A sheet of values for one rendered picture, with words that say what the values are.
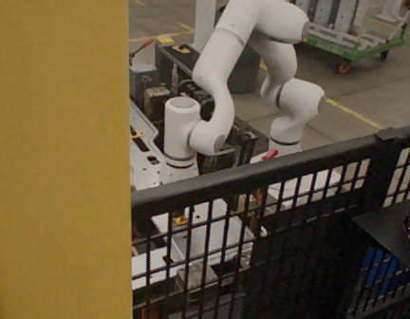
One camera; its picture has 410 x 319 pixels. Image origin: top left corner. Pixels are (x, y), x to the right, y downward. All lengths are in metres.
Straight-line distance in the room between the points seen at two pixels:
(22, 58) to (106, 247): 0.15
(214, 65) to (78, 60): 0.93
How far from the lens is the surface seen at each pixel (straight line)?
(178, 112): 1.12
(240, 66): 4.42
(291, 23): 1.36
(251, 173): 0.54
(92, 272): 0.36
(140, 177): 1.49
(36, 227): 0.32
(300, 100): 1.68
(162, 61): 2.17
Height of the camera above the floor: 1.84
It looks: 32 degrees down
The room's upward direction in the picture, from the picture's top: 5 degrees clockwise
